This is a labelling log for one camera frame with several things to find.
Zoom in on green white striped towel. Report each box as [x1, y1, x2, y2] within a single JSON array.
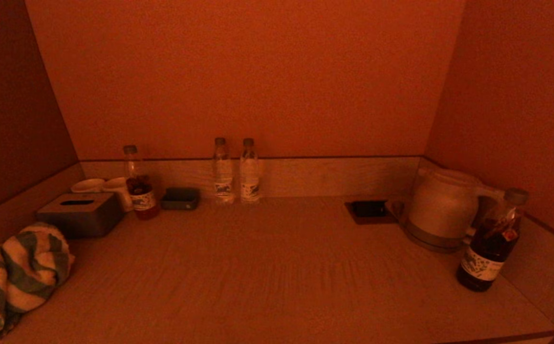
[[0, 222, 75, 339]]

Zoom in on clear water bottle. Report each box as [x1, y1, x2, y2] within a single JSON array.
[[239, 138, 261, 205], [213, 138, 235, 205]]

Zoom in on small dark teal box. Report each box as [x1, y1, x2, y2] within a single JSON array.
[[161, 187, 201, 211]]

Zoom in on black recessed power socket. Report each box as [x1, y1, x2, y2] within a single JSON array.
[[345, 200, 397, 225]]

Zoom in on small red tea bottle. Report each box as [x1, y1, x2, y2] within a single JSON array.
[[123, 145, 160, 220]]

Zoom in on white tall cup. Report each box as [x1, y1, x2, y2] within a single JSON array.
[[103, 177, 134, 212]]

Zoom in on white electric kettle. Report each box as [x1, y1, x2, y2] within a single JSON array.
[[403, 167, 507, 240]]

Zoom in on grey kettle base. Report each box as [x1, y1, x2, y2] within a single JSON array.
[[402, 222, 471, 253]]

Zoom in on white shallow cup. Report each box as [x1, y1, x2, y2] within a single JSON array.
[[71, 179, 106, 194]]

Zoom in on grey tissue box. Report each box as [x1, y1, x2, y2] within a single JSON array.
[[36, 193, 124, 239]]

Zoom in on large dark tea bottle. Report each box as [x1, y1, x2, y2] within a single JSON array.
[[456, 188, 530, 292]]

